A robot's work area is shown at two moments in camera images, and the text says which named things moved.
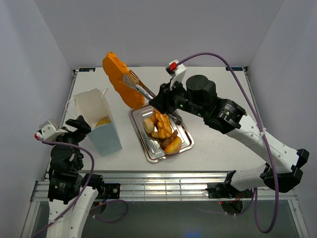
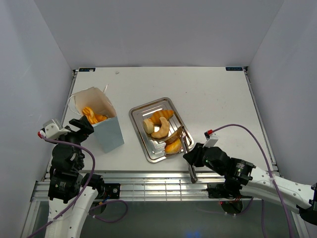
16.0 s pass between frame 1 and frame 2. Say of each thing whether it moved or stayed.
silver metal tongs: moved
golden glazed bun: stayed
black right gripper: moved
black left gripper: stayed
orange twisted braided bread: moved
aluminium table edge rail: stayed
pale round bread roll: stayed
